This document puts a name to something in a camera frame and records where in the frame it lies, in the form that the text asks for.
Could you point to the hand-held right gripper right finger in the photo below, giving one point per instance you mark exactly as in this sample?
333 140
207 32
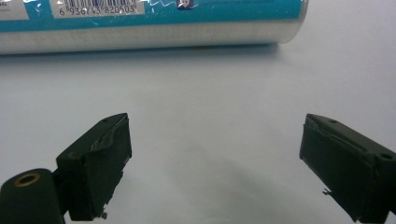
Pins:
345 168

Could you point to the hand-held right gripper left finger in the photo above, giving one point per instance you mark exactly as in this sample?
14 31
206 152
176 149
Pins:
96 168

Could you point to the white roll with blue label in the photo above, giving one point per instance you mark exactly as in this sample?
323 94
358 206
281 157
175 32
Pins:
149 26

